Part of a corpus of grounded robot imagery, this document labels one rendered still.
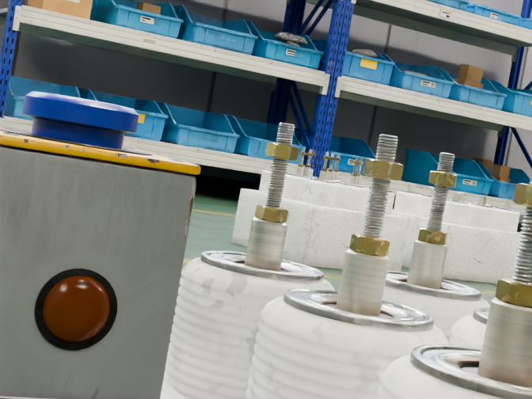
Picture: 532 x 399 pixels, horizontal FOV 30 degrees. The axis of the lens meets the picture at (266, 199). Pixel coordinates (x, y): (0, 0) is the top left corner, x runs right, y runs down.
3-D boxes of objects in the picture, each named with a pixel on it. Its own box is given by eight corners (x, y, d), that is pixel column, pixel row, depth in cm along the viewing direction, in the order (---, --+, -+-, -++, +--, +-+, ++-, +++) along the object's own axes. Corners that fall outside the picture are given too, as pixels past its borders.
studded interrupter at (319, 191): (332, 243, 301) (348, 155, 299) (317, 243, 293) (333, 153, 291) (305, 237, 306) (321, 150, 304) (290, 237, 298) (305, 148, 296)
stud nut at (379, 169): (403, 181, 50) (406, 165, 50) (398, 180, 48) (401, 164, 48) (365, 174, 50) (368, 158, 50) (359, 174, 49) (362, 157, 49)
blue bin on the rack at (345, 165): (283, 161, 605) (289, 127, 604) (335, 169, 624) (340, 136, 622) (327, 169, 561) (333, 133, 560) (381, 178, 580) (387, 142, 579)
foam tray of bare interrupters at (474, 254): (525, 286, 341) (534, 235, 340) (439, 278, 321) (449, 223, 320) (449, 265, 374) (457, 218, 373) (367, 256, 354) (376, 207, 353)
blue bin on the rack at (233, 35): (157, 43, 558) (164, 6, 557) (219, 57, 575) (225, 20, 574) (191, 42, 514) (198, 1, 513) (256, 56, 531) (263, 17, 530)
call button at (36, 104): (144, 169, 34) (154, 111, 34) (28, 152, 33) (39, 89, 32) (113, 160, 38) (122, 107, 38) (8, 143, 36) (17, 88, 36)
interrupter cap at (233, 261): (318, 275, 64) (321, 265, 64) (326, 293, 57) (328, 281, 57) (203, 256, 64) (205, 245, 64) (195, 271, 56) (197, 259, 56)
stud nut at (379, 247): (389, 256, 50) (393, 239, 50) (384, 257, 48) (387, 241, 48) (352, 248, 50) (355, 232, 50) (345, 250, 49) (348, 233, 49)
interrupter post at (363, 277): (384, 320, 50) (395, 256, 50) (375, 325, 48) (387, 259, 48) (338, 309, 51) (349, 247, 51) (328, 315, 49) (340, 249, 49)
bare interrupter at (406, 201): (383, 239, 354) (394, 180, 353) (408, 243, 357) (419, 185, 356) (393, 243, 345) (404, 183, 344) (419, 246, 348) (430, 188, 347)
